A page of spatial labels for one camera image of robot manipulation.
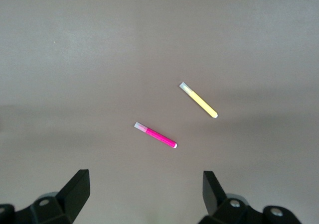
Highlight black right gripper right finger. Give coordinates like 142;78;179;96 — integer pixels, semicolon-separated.
198;171;302;224

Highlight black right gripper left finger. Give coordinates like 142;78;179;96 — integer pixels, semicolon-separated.
0;169;90;224

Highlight pink marker pen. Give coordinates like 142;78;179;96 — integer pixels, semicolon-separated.
134;121;178;149

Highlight yellow marker pen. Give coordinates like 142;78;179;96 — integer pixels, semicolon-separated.
178;81;219;119

